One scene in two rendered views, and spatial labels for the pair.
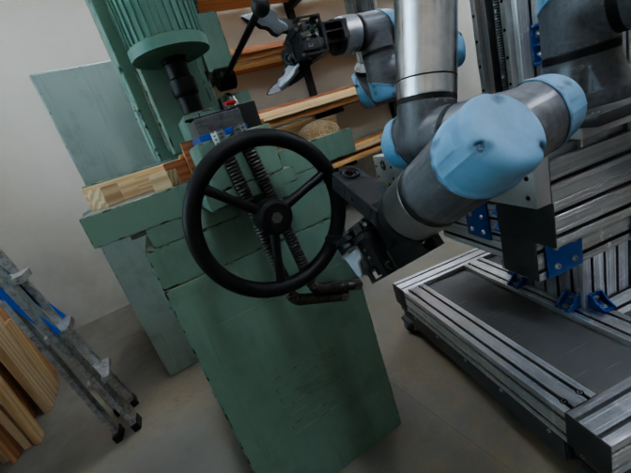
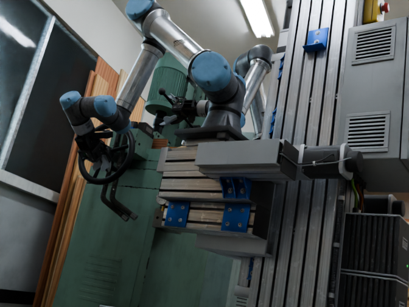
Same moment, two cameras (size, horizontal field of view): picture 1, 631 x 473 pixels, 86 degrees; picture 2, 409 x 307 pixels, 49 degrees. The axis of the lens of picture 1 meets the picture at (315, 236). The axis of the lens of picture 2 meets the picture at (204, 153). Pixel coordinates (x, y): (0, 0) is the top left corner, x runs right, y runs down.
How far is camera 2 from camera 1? 1.76 m
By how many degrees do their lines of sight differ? 60
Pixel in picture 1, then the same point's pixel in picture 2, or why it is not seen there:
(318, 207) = (155, 181)
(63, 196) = not seen: hidden behind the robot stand
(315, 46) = (176, 108)
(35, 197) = not seen: hidden behind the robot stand
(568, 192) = (171, 169)
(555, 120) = (89, 100)
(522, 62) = (263, 131)
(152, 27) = (151, 98)
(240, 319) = (97, 212)
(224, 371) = (79, 231)
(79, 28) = not seen: hidden behind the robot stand
